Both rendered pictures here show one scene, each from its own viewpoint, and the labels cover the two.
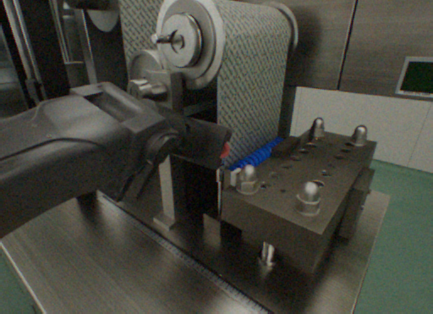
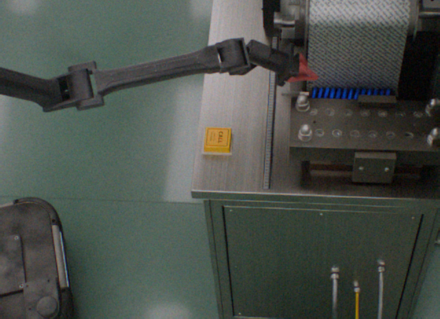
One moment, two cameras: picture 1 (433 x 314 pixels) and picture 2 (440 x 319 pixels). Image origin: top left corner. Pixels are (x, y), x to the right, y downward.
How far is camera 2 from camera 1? 2.00 m
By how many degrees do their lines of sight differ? 52
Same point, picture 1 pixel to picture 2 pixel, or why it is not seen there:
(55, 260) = not seen: hidden behind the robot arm
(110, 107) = (223, 52)
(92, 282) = (226, 91)
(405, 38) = not seen: outside the picture
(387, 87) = not seen: outside the picture
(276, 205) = (298, 124)
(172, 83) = (295, 24)
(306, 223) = (292, 139)
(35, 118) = (199, 54)
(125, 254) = (249, 89)
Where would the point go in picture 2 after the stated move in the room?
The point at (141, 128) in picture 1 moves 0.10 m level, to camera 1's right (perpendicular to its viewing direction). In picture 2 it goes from (224, 67) to (247, 91)
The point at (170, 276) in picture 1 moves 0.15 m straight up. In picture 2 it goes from (255, 117) to (254, 82)
